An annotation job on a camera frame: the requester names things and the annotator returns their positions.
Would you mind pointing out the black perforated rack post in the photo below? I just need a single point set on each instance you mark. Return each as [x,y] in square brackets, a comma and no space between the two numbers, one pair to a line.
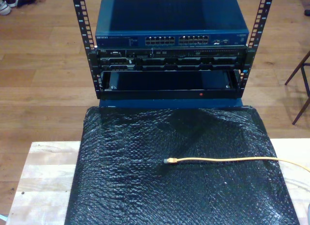
[82,19]
[262,14]

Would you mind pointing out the black bubble mat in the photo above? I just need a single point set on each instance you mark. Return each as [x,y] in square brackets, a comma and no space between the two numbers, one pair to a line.
[145,186]

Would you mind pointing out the blue network switch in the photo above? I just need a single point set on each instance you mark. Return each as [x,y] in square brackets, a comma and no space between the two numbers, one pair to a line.
[169,16]

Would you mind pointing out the white sneaker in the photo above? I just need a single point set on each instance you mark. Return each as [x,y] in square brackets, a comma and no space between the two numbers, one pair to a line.
[4,8]

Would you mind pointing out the blue rack base board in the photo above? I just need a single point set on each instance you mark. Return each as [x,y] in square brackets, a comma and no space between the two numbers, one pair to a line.
[145,103]

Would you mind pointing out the black rack server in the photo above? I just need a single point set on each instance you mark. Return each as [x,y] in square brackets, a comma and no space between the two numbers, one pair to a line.
[169,60]

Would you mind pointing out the brown wooden chair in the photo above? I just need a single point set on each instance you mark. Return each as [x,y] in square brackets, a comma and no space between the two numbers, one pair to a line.
[297,69]

